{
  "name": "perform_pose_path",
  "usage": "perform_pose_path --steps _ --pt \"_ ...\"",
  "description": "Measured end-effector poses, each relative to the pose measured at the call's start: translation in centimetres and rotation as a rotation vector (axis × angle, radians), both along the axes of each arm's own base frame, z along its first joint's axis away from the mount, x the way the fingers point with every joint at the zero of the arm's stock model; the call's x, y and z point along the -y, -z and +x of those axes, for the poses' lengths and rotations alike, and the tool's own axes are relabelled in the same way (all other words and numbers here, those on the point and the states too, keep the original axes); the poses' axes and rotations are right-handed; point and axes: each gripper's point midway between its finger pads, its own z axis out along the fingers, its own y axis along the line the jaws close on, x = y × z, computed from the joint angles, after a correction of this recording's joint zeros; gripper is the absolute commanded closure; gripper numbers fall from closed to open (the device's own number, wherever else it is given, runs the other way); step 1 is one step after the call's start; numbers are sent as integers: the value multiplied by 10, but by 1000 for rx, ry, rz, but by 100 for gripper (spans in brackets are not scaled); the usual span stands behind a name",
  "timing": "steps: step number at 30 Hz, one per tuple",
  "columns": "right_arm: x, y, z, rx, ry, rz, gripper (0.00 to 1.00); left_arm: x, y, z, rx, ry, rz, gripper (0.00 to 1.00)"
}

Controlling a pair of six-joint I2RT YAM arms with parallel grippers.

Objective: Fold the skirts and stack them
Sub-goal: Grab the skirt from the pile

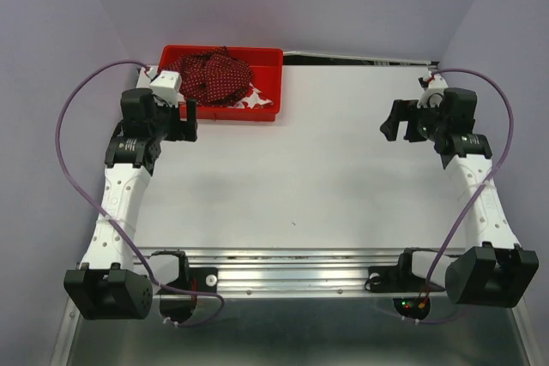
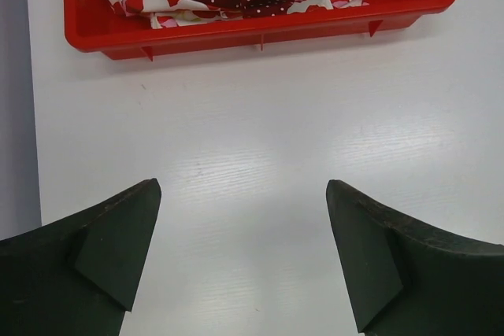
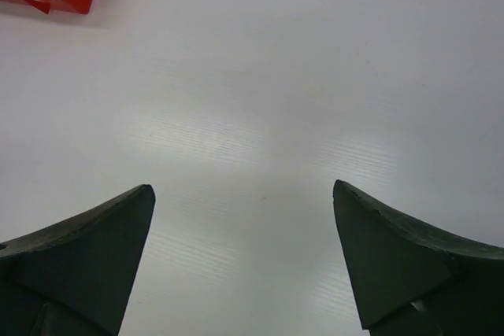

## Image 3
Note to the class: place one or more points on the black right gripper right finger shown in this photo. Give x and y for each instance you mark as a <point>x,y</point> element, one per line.
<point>411,278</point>

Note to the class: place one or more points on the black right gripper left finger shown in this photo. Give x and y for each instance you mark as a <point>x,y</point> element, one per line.
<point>75,277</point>

